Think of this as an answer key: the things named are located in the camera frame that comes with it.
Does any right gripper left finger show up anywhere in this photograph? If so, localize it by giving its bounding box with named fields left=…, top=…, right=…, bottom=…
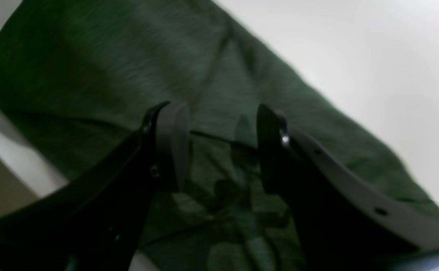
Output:
left=0, top=102, right=190, bottom=271

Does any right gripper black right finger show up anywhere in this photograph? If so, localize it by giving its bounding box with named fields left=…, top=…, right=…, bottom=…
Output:
left=257, top=104, right=439, bottom=271

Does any dark green t-shirt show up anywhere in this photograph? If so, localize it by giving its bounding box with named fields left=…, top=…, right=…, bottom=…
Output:
left=0, top=0, right=439, bottom=271

